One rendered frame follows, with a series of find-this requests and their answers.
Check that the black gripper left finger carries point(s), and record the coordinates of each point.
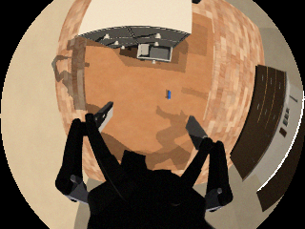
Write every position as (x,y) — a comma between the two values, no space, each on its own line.
(69,179)

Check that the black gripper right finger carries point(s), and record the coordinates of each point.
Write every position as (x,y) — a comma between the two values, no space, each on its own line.
(218,193)

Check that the grey small chest of drawers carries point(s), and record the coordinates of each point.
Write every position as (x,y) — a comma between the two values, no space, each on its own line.
(173,15)

